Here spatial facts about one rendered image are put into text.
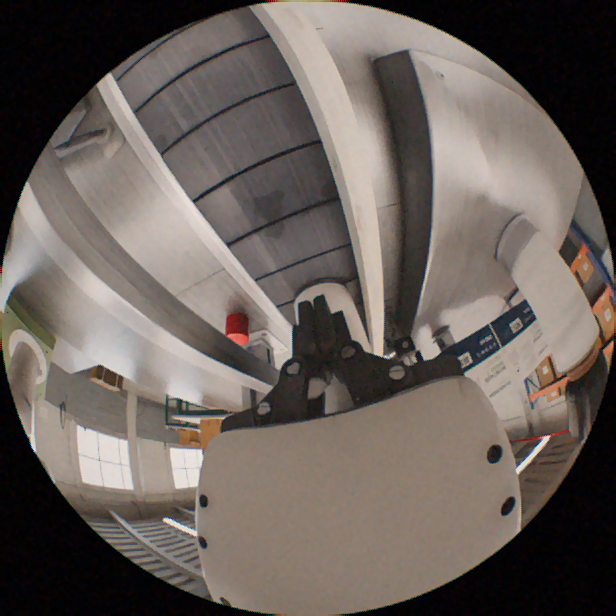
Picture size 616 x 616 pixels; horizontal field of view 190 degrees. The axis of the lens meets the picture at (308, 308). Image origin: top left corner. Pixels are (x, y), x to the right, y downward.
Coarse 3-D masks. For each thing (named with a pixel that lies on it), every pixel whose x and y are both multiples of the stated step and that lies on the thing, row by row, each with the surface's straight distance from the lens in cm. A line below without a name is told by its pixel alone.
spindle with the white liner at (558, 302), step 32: (512, 224) 29; (512, 256) 28; (544, 256) 27; (544, 288) 27; (576, 288) 28; (544, 320) 28; (576, 320) 27; (576, 352) 27; (576, 384) 29; (576, 416) 31
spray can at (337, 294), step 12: (312, 288) 16; (324, 288) 16; (336, 288) 16; (300, 300) 16; (312, 300) 15; (336, 300) 15; (348, 300) 16; (348, 312) 15; (348, 324) 14; (360, 324) 15; (360, 336) 14; (336, 384) 12; (336, 396) 12; (348, 396) 12; (336, 408) 12
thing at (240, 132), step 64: (128, 64) 16; (192, 64) 13; (256, 64) 12; (192, 128) 12; (256, 128) 11; (192, 192) 12; (256, 192) 12; (320, 192) 12; (256, 256) 14; (320, 256) 15
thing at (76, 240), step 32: (32, 192) 7; (64, 192) 7; (32, 224) 7; (64, 224) 6; (96, 224) 6; (64, 256) 6; (96, 256) 6; (128, 256) 6; (96, 288) 6; (128, 288) 6; (160, 288) 7; (128, 320) 7; (160, 320) 6; (192, 320) 7; (192, 352) 7; (224, 352) 8; (256, 384) 11
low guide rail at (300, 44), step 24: (264, 24) 11; (288, 24) 9; (288, 48) 9; (312, 48) 9; (312, 72) 8; (336, 72) 8; (312, 96) 8; (336, 96) 8; (336, 120) 8; (336, 144) 8; (360, 144) 8; (336, 168) 9; (360, 168) 9; (360, 192) 9; (360, 216) 9; (360, 240) 10; (360, 264) 12
